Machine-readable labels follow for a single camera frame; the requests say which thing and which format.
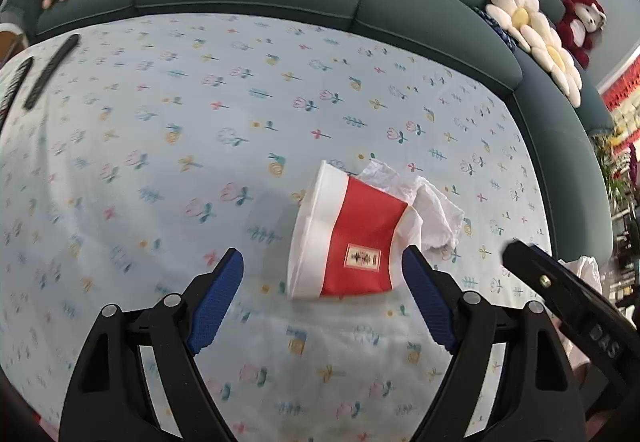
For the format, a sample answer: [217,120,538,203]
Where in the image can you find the potted plants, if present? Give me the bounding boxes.
[592,137,640,223]

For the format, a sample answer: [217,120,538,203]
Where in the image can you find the red and white pouch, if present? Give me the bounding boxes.
[287,159,425,299]

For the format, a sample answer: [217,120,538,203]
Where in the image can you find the black remote control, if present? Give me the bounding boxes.
[25,35,81,109]
[0,58,33,118]

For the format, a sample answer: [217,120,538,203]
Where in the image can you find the white plastic bag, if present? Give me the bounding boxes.
[560,255,603,293]

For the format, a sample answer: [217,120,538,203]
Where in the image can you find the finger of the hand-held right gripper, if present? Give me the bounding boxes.
[502,241,601,323]

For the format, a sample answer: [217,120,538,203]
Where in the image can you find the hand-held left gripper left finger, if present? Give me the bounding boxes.
[59,248,245,442]

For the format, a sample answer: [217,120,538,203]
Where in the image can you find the white crumpled tissue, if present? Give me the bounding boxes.
[356,159,466,253]

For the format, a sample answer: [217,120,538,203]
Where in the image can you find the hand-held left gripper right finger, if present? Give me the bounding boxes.
[401,245,586,442]

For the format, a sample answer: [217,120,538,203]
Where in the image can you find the red plush toy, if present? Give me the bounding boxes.
[556,0,608,69]

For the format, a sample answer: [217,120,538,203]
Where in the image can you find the floral light blue tablecloth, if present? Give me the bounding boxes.
[0,12,556,442]

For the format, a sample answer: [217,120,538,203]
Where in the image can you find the white flower cushion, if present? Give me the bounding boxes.
[520,17,583,109]
[486,0,551,40]

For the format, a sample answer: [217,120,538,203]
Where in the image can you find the blue knit item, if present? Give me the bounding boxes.
[472,5,518,53]

